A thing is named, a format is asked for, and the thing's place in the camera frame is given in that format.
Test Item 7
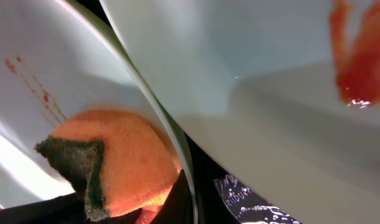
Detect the black round tray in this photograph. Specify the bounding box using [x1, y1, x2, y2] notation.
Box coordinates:
[74, 0, 303, 224]

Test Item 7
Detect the pale green plate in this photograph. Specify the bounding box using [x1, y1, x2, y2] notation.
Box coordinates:
[102, 0, 380, 223]

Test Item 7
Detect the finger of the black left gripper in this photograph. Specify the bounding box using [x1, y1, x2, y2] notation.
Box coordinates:
[151, 170, 194, 224]
[0, 194, 142, 224]

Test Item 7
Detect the orange green scrub sponge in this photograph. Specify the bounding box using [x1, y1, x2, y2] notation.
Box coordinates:
[34, 110, 179, 223]

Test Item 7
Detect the light blue plate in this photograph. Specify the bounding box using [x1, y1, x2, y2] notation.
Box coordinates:
[0, 0, 199, 224]

